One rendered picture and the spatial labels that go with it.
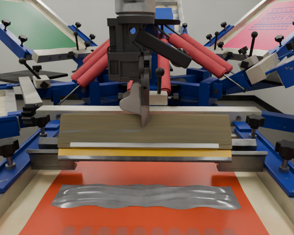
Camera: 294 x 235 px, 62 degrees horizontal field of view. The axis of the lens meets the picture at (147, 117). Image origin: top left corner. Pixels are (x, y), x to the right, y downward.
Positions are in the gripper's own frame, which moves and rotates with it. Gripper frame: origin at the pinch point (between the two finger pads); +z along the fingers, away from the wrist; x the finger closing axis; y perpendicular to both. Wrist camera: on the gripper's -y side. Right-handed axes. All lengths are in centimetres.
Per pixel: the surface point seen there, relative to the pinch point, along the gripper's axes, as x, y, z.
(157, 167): -2.6, -2.3, 13.7
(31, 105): -22.8, 36.3, 4.2
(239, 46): -126, -61, -8
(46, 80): -52, 43, 2
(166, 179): 2.6, -4.4, 13.7
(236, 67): -412, -160, 46
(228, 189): 6.0, -17.1, 13.7
